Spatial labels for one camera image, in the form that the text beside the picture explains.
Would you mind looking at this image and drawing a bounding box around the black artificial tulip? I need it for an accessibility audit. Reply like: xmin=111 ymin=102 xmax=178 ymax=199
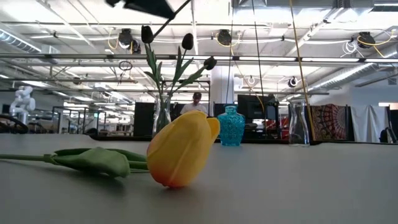
xmin=141 ymin=24 xmax=164 ymax=100
xmin=172 ymin=56 xmax=218 ymax=97
xmin=167 ymin=32 xmax=195 ymax=97

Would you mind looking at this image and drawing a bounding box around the yellow artificial tulip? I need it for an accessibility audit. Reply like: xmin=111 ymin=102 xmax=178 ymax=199
xmin=0 ymin=110 xmax=221 ymax=189

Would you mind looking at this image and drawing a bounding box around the clear glass vase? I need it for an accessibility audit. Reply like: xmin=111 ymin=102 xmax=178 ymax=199
xmin=288 ymin=99 xmax=311 ymax=146
xmin=152 ymin=95 xmax=172 ymax=138

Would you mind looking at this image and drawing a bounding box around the blue glass vase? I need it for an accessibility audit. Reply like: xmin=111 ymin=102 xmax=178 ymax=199
xmin=216 ymin=105 xmax=246 ymax=147

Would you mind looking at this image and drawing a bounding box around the person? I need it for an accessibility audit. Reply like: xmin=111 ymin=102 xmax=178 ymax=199
xmin=180 ymin=91 xmax=208 ymax=116

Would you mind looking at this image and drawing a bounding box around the black computer monitor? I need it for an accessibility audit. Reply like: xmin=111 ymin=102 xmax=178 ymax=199
xmin=238 ymin=94 xmax=277 ymax=121

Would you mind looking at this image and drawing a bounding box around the red patterned tapestry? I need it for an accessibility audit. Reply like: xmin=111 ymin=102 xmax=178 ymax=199
xmin=310 ymin=104 xmax=348 ymax=141

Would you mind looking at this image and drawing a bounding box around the white hanging cloth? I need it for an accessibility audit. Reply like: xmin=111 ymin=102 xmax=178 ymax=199
xmin=351 ymin=105 xmax=389 ymax=143

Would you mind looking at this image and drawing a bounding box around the black hanging cable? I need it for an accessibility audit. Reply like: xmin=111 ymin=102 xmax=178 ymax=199
xmin=250 ymin=0 xmax=268 ymax=138
xmin=224 ymin=0 xmax=234 ymax=105

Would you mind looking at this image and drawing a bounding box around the yellow cable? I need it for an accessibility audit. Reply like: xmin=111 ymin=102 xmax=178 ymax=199
xmin=288 ymin=0 xmax=317 ymax=141

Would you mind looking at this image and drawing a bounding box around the black aluminium table frame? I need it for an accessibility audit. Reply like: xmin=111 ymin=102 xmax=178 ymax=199
xmin=88 ymin=133 xmax=398 ymax=146

